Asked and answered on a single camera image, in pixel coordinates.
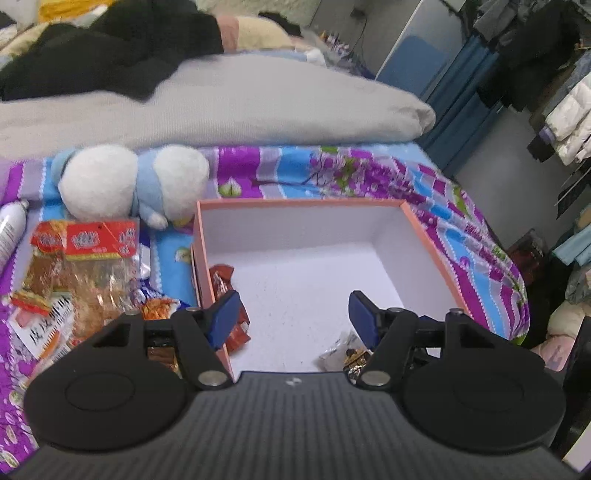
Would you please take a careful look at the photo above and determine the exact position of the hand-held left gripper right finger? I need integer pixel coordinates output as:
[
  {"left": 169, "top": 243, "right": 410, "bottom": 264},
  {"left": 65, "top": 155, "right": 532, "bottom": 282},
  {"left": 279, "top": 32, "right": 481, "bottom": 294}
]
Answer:
[{"left": 347, "top": 290, "right": 497, "bottom": 388}]

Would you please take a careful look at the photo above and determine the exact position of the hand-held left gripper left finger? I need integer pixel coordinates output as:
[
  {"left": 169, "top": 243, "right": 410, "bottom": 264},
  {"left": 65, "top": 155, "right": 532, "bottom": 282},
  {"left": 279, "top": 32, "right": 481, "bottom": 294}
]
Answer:
[{"left": 90, "top": 291, "right": 243, "bottom": 391}]

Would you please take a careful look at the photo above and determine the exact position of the dark red snack packet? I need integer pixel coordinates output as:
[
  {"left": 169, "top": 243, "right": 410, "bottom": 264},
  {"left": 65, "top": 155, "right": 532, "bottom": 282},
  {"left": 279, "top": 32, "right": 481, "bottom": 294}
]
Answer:
[{"left": 209, "top": 264, "right": 252, "bottom": 354}]

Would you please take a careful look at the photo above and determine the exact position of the small clear candy packet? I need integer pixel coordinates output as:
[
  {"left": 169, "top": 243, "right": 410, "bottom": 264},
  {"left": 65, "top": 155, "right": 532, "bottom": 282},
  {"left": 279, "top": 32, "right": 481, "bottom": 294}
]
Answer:
[{"left": 318, "top": 330, "right": 370, "bottom": 381}]

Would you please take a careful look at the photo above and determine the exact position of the blue snack packet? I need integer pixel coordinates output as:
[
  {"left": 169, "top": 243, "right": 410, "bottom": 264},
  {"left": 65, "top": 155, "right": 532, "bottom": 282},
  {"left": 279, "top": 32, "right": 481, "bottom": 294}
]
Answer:
[{"left": 134, "top": 281, "right": 190, "bottom": 321}]

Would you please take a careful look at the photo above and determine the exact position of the orange snack packet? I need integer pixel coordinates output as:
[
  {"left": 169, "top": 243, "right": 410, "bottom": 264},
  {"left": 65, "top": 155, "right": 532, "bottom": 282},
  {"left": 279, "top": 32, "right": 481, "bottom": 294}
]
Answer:
[{"left": 147, "top": 346, "right": 182, "bottom": 374}]

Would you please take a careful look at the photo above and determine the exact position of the pink cardboard box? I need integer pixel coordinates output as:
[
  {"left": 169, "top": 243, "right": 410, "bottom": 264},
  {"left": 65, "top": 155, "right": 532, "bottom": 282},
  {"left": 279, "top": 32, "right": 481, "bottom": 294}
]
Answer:
[{"left": 191, "top": 198, "right": 474, "bottom": 384}]

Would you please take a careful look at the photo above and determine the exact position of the clear red label snack packet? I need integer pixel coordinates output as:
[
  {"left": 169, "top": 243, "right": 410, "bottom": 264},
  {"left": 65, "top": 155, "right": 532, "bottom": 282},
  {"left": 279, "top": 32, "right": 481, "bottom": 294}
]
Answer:
[{"left": 30, "top": 219, "right": 141, "bottom": 337}]

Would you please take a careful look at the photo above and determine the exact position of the white snack packet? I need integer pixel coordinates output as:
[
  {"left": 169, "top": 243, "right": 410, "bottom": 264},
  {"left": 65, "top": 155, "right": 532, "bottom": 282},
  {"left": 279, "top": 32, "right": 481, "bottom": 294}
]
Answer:
[{"left": 7, "top": 295, "right": 77, "bottom": 365}]

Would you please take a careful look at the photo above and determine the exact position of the red yellow snack packet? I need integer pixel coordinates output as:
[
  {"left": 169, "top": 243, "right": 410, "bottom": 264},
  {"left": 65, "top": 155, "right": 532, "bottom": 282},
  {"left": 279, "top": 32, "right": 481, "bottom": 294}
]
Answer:
[{"left": 9, "top": 290, "right": 52, "bottom": 317}]

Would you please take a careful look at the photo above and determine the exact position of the purple floral bedsheet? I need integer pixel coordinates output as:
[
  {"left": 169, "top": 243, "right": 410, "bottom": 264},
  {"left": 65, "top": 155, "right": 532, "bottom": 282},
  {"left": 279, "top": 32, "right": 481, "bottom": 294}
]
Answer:
[{"left": 0, "top": 144, "right": 532, "bottom": 472}]

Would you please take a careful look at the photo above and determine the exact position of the white and blue plush toy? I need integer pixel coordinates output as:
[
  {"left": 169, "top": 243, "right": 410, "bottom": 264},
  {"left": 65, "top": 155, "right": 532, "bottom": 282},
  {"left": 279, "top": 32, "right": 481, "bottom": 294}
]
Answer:
[{"left": 51, "top": 144, "right": 211, "bottom": 230}]

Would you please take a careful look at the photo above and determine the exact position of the pile of folded clothes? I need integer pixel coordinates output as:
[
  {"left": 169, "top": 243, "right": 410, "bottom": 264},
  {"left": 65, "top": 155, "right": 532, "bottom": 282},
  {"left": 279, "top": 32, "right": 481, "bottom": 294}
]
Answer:
[{"left": 538, "top": 212, "right": 591, "bottom": 374}]

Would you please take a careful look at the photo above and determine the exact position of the grey duvet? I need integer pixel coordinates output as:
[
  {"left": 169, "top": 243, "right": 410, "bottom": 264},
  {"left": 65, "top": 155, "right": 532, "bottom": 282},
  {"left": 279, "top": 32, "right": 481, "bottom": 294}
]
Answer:
[{"left": 0, "top": 51, "right": 437, "bottom": 160}]

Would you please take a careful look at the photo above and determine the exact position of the blue curtain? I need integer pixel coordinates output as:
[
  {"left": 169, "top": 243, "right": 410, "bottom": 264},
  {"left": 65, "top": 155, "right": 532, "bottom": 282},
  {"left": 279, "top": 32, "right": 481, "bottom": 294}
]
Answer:
[{"left": 427, "top": 37, "right": 504, "bottom": 178}]

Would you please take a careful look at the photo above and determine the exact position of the white spray can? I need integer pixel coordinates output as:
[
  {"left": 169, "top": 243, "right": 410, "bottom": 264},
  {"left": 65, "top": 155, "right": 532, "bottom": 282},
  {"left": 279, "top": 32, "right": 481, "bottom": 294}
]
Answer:
[{"left": 0, "top": 200, "right": 31, "bottom": 271}]

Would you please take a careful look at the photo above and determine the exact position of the blue foam panel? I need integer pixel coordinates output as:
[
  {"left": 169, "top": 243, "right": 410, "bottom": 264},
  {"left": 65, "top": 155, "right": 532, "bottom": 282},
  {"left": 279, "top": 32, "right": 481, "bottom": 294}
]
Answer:
[{"left": 381, "top": 37, "right": 451, "bottom": 100}]

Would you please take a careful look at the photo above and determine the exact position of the group of small bottles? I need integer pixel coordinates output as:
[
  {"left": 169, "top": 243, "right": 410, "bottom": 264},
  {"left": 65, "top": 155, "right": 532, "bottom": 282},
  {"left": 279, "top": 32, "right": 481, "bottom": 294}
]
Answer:
[{"left": 318, "top": 30, "right": 365, "bottom": 70}]

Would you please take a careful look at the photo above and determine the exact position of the pink beige pillow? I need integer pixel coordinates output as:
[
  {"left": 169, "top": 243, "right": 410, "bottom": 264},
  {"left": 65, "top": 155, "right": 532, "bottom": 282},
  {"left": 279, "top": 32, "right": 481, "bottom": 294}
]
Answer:
[{"left": 217, "top": 14, "right": 301, "bottom": 51}]

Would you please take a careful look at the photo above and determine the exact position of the black coat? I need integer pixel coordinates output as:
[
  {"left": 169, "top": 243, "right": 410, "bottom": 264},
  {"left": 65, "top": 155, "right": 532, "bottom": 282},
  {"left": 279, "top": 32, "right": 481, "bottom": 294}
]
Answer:
[{"left": 0, "top": 0, "right": 225, "bottom": 102}]

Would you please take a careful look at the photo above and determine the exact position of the white wardrobe cabinet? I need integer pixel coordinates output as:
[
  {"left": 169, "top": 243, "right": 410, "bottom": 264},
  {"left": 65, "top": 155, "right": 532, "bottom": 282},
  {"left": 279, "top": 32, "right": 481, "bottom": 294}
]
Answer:
[{"left": 374, "top": 0, "right": 467, "bottom": 100}]

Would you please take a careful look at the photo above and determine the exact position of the row of hanging clothes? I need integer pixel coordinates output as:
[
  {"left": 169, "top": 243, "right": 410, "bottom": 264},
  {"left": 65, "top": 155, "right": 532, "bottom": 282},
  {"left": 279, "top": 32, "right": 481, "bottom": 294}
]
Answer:
[{"left": 471, "top": 0, "right": 591, "bottom": 167}]

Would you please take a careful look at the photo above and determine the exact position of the yellow cloth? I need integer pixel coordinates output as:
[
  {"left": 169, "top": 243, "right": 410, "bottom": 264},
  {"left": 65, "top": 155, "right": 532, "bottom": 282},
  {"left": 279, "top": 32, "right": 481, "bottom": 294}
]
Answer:
[{"left": 39, "top": 0, "right": 116, "bottom": 21}]

